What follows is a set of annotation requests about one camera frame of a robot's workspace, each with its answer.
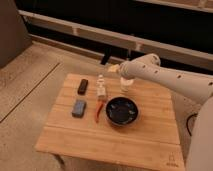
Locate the wooden table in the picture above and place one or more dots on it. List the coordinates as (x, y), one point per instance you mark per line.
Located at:
(150, 142)

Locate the white small bottle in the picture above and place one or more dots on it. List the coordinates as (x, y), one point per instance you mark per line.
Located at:
(101, 89)

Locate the black shelf rack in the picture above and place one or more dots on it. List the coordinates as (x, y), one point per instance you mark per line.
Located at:
(182, 38)

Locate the white ceramic cup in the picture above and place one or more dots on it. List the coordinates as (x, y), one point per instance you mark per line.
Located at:
(125, 84)

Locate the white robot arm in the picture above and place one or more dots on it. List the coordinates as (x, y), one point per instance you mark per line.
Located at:
(195, 86)

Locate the blue sponge block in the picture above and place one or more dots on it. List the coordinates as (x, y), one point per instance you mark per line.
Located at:
(79, 108)

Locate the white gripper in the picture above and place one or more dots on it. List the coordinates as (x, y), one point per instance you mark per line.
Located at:
(114, 68)

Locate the dark ceramic bowl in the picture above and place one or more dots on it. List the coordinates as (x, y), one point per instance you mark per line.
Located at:
(121, 111)

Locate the black rectangular block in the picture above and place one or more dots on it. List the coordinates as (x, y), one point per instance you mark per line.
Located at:
(82, 87)

